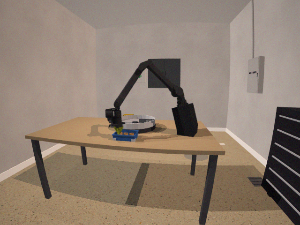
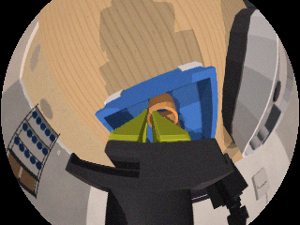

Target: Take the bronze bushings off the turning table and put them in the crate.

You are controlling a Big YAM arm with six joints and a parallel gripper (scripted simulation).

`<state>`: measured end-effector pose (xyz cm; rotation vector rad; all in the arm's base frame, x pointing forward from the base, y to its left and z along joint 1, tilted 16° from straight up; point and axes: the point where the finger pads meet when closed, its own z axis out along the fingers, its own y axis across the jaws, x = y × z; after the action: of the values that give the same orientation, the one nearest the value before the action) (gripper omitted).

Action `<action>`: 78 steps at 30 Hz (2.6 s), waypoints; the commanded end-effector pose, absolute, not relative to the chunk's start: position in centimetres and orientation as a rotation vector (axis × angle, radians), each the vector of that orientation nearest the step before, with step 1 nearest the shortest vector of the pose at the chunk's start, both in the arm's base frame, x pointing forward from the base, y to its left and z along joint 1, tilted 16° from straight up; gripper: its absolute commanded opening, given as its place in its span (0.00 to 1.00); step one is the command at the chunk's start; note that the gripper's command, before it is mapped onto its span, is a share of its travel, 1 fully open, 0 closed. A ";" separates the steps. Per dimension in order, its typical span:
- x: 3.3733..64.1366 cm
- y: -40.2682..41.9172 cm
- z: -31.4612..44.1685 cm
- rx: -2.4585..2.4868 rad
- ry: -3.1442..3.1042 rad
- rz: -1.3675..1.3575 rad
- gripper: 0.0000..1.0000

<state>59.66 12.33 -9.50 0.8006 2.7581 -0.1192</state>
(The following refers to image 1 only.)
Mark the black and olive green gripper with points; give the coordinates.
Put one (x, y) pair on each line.
(119, 125)

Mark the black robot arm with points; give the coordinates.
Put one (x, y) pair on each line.
(174, 89)

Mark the blue crate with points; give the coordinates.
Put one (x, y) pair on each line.
(129, 138)

